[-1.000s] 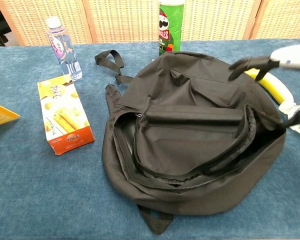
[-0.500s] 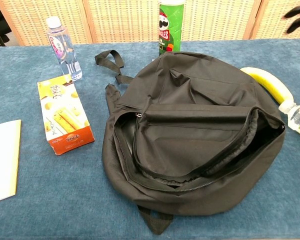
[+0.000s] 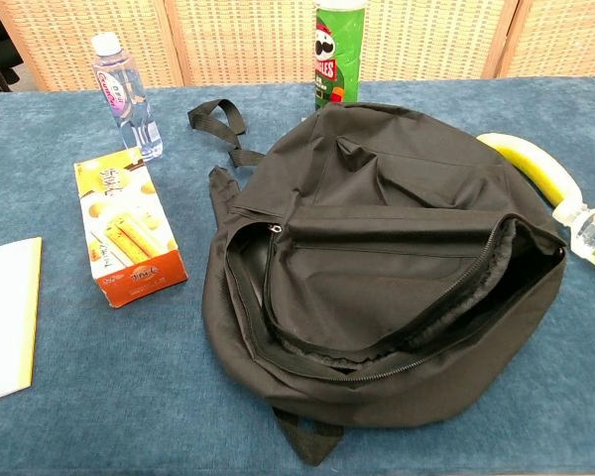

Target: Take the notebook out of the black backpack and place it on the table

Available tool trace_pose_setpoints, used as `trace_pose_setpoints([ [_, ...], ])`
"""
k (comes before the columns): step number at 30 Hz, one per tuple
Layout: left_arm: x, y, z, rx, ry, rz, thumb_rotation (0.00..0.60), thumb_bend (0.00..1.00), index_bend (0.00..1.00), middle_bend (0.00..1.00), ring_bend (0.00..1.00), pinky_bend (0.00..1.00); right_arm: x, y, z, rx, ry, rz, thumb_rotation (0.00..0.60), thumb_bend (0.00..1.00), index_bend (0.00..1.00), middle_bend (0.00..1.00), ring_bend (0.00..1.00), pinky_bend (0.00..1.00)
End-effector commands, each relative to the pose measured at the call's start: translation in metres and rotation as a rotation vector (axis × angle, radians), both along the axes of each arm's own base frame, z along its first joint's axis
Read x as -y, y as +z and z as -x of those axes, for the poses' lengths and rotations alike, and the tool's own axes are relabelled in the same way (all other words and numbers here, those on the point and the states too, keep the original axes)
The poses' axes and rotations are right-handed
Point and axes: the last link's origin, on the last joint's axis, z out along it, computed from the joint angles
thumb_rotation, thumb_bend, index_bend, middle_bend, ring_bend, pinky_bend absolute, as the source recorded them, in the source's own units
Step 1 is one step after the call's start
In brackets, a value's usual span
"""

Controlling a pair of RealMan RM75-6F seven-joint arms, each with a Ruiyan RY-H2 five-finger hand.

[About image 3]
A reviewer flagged black fabric backpack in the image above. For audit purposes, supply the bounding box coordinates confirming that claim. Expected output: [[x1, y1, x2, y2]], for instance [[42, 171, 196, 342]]
[[186, 98, 569, 467]]

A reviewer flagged white notebook yellow edge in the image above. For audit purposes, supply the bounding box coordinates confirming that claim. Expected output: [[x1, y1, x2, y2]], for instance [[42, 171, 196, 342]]
[[0, 236, 44, 407]]

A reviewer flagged orange yellow snack box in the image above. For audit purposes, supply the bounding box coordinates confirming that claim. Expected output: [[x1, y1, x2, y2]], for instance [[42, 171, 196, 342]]
[[73, 146, 189, 309]]

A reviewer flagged green Pringles can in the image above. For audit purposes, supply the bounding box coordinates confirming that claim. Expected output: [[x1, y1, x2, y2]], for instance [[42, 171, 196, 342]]
[[313, 0, 368, 111]]

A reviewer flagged clear water bottle pink label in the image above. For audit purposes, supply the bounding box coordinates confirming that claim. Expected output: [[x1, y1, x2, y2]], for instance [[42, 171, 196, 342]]
[[89, 31, 165, 164]]

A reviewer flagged yellow banana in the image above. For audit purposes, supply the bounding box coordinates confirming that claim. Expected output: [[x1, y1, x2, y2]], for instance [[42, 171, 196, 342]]
[[475, 132, 584, 207]]

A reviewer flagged blue table cloth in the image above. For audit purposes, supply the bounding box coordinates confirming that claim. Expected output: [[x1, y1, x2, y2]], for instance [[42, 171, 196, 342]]
[[0, 74, 595, 476]]

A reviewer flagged clear bottle green label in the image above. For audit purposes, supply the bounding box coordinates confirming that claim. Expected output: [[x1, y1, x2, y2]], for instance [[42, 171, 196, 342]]
[[551, 199, 595, 280]]

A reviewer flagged black chair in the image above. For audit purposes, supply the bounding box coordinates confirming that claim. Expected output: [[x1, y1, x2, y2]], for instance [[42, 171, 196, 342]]
[[0, 0, 25, 93]]

